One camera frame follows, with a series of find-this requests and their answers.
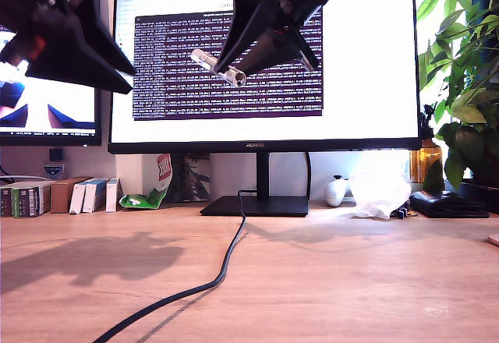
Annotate black monitor with dark screen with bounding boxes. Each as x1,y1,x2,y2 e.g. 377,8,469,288
0,0,103,148

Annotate thick black cable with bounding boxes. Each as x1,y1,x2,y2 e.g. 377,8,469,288
91,189,257,343

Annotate black leather pouch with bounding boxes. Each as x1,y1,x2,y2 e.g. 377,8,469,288
409,189,490,219

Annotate blue shield badge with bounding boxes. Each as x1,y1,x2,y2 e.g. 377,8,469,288
43,163,65,180

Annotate green and black box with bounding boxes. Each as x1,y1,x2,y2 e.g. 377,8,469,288
11,182,52,218

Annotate dark green box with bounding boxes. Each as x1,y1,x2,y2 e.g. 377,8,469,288
0,186,13,218

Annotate green and red snack bag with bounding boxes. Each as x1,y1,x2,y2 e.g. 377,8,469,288
119,154,174,210

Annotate brown cardboard box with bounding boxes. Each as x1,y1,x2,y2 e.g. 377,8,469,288
50,176,93,214

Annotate dark plant pot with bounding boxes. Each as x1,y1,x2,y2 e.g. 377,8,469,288
459,179,499,214

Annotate green leafy houseplant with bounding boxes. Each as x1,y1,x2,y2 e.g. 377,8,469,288
415,0,499,192

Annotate large black desktop monitor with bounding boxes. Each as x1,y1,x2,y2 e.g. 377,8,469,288
107,0,423,217

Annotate white game controller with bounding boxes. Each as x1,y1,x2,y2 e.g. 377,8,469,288
324,175,351,207

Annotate clear crumpled plastic bag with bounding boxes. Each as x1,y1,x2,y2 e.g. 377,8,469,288
346,163,412,220

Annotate thin black monitor cable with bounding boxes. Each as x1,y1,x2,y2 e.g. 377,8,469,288
305,151,312,200

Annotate white box with blue side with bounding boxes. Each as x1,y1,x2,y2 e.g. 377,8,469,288
81,178,110,214

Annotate grey cable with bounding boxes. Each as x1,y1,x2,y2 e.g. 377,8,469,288
0,175,51,184

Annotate metallic silver laser pointer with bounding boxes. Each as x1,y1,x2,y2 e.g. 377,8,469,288
189,48,248,88

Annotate amber glass pump bottle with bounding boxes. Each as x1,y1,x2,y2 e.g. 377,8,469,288
409,104,444,194

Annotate grey printed bag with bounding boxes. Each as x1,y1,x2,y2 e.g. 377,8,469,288
182,154,212,203

